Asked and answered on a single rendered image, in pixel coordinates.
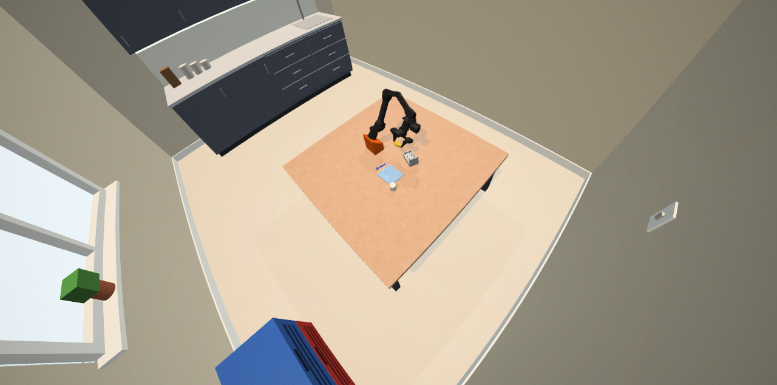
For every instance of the light blue flat slab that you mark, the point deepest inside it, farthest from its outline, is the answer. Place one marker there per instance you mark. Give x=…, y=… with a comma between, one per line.
x=390, y=174

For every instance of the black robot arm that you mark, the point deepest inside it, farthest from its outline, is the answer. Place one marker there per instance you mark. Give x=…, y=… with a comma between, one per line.
x=409, y=120

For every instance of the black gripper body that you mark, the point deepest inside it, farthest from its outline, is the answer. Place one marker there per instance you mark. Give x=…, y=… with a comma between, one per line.
x=407, y=139

